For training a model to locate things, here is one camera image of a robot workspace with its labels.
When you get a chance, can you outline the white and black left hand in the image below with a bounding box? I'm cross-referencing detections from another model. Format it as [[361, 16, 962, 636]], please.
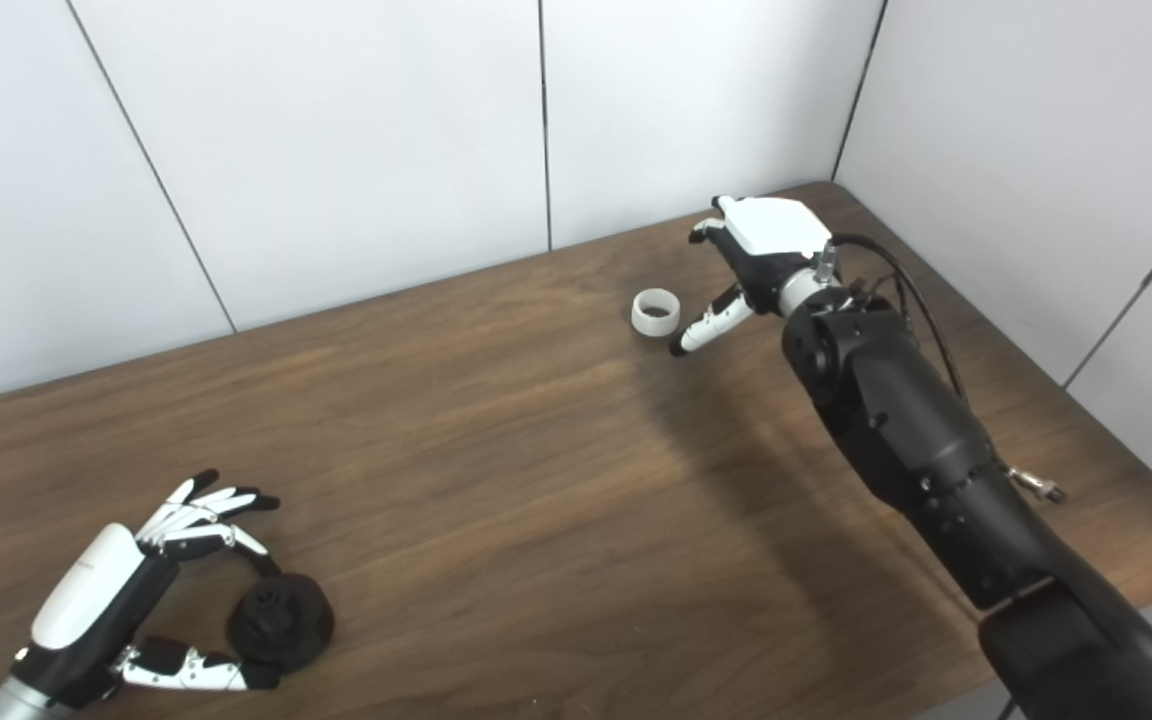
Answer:
[[11, 469, 283, 709]]

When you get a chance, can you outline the white and black right hand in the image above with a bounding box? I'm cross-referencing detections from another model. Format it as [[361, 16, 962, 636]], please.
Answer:
[[669, 195, 834, 358]]

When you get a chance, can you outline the white ring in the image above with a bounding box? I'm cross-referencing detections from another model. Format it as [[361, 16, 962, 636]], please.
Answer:
[[631, 288, 682, 340]]

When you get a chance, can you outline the round black part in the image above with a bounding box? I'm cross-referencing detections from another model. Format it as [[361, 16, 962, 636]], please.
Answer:
[[226, 573, 335, 672]]

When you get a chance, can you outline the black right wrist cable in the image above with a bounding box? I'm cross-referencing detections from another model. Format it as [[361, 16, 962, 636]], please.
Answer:
[[828, 233, 968, 403]]

